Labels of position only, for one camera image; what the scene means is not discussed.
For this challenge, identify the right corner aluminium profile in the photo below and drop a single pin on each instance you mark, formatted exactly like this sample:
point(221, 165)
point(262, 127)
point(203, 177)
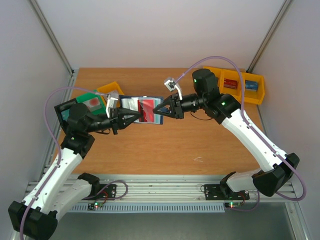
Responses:
point(284, 8)

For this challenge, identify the red spot card stack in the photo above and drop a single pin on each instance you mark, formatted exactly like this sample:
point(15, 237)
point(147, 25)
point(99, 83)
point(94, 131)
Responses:
point(94, 104)

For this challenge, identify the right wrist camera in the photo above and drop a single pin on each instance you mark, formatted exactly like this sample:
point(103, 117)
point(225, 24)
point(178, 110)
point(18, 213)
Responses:
point(171, 85)

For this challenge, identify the yellow bin middle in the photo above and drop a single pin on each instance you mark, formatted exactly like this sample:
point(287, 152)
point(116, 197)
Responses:
point(230, 74)

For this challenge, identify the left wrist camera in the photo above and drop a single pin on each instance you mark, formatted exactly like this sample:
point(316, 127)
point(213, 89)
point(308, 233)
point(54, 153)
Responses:
point(111, 101)

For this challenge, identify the grey slotted cable duct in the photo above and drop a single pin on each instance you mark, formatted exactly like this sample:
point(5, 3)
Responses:
point(135, 208)

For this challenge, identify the left corner aluminium profile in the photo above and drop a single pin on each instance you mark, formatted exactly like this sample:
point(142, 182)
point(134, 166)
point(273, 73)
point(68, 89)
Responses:
point(51, 35)

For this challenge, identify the black bin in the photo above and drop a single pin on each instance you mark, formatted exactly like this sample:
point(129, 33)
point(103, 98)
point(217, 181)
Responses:
point(60, 108)

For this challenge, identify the left controller board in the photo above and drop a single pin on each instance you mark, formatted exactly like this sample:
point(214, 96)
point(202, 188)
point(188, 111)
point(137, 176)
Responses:
point(95, 206)

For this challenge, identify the yellow bin far right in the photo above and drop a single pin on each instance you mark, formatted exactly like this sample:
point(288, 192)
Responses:
point(254, 91)

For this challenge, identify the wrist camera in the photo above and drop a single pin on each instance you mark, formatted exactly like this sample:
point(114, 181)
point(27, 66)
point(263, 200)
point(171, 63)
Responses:
point(171, 85)
point(111, 101)

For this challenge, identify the corner aluminium profile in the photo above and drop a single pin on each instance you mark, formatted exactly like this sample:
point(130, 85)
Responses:
point(284, 8)
point(51, 35)

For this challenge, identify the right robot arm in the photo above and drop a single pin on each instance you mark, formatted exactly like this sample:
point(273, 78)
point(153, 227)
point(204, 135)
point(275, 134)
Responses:
point(275, 165)

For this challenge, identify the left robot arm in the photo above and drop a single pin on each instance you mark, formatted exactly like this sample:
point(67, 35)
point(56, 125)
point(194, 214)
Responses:
point(38, 214)

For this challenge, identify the green bin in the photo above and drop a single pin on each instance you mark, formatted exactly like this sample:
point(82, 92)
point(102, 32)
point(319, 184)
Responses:
point(87, 96)

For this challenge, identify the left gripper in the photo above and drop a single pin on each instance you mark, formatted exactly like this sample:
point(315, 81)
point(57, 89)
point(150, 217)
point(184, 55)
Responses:
point(119, 120)

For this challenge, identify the red credit card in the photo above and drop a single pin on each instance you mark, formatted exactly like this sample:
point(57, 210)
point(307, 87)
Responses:
point(145, 107)

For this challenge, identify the controller board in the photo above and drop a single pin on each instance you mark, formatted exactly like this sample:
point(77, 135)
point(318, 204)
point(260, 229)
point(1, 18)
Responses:
point(232, 205)
point(95, 206)

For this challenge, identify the teal card stack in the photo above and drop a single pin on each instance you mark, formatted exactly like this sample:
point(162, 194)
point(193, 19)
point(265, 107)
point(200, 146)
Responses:
point(65, 115)

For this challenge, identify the blue card stack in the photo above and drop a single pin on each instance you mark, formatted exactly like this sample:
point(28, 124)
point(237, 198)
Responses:
point(251, 85)

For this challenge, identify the right controller board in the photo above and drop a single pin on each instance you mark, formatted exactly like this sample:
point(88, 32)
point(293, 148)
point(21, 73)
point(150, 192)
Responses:
point(232, 205)

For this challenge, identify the yellow bin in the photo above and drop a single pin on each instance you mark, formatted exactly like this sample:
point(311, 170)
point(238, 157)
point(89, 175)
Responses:
point(230, 74)
point(216, 71)
point(254, 91)
point(112, 89)

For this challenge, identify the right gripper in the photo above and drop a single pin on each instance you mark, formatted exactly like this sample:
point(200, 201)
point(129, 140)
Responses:
point(178, 106)

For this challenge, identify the aluminium rail base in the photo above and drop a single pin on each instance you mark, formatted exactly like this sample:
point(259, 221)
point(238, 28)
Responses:
point(171, 188)

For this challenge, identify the yellow bin left side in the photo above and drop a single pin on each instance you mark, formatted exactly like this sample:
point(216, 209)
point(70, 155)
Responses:
point(112, 89)

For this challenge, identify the yellow bin far left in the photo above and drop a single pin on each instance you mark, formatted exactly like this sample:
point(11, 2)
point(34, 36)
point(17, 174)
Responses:
point(216, 71)

